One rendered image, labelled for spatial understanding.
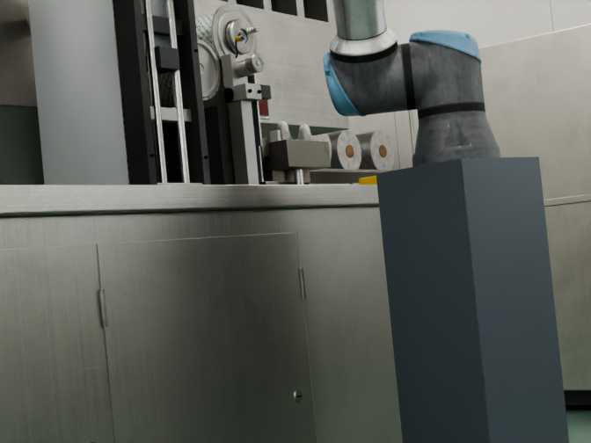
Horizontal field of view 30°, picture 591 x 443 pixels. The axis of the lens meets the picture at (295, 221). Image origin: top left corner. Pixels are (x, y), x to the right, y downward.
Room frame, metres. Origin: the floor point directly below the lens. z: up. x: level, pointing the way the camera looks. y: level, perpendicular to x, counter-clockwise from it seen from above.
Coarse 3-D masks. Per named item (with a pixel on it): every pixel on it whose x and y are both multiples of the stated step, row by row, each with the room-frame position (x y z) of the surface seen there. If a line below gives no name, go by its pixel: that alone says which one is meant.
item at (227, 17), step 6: (228, 12) 2.31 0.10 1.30; (234, 12) 2.32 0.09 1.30; (222, 18) 2.29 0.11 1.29; (228, 18) 2.31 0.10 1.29; (234, 18) 2.32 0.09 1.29; (240, 18) 2.34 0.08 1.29; (222, 24) 2.29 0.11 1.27; (222, 30) 2.29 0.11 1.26; (222, 36) 2.29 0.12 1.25; (222, 42) 2.28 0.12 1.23; (222, 48) 2.29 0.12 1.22; (228, 48) 2.30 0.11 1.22; (252, 48) 2.37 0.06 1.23; (246, 54) 2.35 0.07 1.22
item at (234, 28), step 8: (232, 24) 2.29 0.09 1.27; (240, 24) 2.31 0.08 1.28; (232, 32) 2.29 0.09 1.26; (240, 32) 2.31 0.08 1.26; (232, 40) 2.29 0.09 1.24; (240, 40) 2.31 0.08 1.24; (248, 40) 2.33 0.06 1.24; (232, 48) 2.30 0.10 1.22; (240, 48) 2.31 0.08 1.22; (248, 48) 2.33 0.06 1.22
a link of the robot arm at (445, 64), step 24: (408, 48) 1.85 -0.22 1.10; (432, 48) 1.84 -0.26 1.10; (456, 48) 1.83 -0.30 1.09; (408, 72) 1.84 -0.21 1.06; (432, 72) 1.83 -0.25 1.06; (456, 72) 1.83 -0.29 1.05; (480, 72) 1.86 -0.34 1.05; (408, 96) 1.85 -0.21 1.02; (432, 96) 1.84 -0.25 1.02; (456, 96) 1.83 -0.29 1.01; (480, 96) 1.85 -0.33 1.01
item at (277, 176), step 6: (264, 174) 2.44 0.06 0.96; (270, 174) 2.43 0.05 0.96; (276, 174) 2.44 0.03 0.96; (282, 174) 2.46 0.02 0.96; (288, 174) 2.47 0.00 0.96; (306, 174) 2.53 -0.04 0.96; (264, 180) 2.44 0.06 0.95; (270, 180) 2.43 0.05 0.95; (276, 180) 2.44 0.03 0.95; (282, 180) 2.45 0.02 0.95; (288, 180) 2.47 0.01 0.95; (306, 180) 2.53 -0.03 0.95
